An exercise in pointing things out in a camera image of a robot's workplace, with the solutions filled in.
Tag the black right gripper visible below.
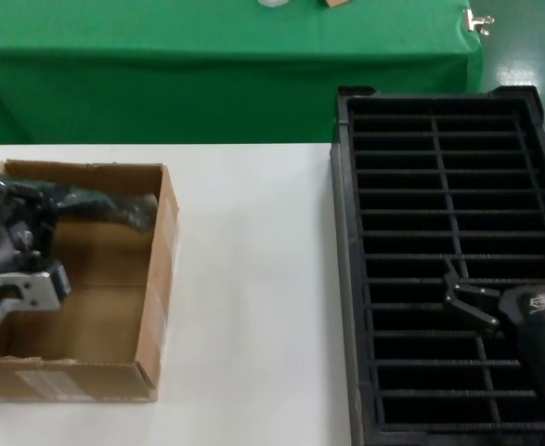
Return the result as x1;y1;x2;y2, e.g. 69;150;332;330
442;241;545;340

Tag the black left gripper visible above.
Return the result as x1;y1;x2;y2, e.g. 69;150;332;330
0;178;72;299

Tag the green tablecloth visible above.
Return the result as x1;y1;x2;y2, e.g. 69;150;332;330
0;0;485;145

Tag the black graphics card silver bracket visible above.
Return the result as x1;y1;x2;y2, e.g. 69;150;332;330
58;185;158;233

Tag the large open brown cardboard box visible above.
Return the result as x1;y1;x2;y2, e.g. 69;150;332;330
0;159;180;403

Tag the silver metal table clamp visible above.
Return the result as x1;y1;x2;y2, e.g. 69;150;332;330
463;7;495;36

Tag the black slotted plastic container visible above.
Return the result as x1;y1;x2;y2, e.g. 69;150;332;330
328;85;545;446

